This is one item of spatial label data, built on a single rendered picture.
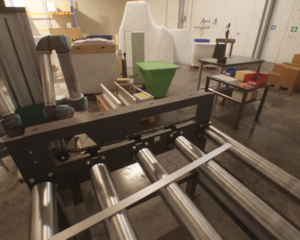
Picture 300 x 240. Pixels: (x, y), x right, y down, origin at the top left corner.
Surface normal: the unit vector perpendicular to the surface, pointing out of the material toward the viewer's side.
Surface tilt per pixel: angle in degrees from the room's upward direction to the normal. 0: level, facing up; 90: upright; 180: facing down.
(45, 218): 20
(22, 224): 0
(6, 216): 0
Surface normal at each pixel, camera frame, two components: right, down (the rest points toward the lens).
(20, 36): 0.55, 0.41
